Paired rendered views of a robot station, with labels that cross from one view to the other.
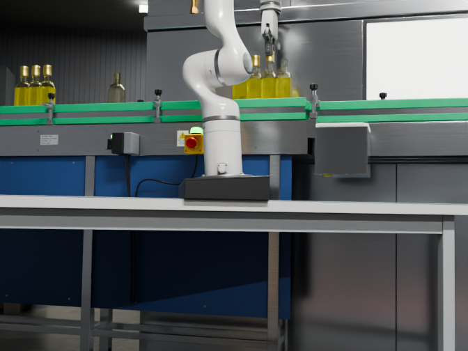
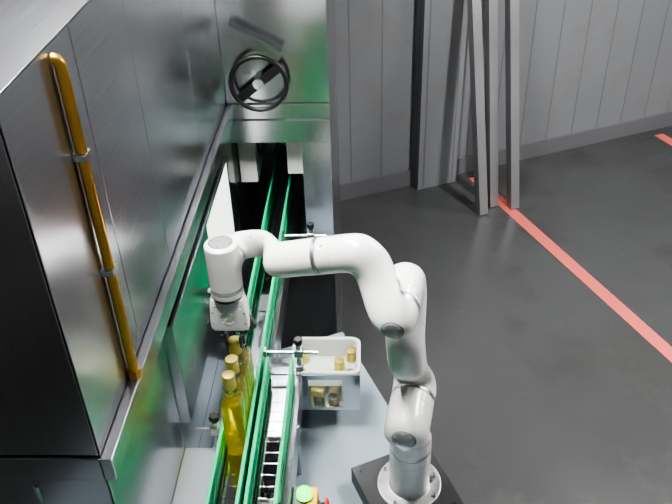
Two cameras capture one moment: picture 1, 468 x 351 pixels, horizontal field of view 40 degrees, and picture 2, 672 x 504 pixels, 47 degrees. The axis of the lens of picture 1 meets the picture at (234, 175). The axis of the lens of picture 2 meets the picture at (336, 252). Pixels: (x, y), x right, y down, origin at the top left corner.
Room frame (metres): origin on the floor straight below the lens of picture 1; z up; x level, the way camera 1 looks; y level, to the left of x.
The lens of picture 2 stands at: (2.51, 1.47, 2.73)
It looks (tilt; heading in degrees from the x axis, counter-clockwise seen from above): 35 degrees down; 258
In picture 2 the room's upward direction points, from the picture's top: 2 degrees counter-clockwise
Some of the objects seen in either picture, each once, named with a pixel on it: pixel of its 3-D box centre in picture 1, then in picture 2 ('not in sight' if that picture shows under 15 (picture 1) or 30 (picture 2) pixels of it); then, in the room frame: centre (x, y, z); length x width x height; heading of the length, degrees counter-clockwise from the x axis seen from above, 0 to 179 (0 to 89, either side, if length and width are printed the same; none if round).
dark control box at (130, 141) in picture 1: (125, 144); not in sight; (2.41, 0.42, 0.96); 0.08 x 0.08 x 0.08; 76
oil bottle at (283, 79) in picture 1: (283, 98); (243, 375); (2.46, -0.19, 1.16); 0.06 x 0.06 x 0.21; 75
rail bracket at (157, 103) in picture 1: (155, 105); not in sight; (2.41, 0.30, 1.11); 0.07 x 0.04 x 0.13; 166
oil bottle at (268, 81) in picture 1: (269, 99); (240, 390); (2.47, -0.13, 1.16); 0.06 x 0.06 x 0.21; 75
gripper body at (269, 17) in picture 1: (270, 24); (229, 308); (2.47, -0.13, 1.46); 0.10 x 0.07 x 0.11; 165
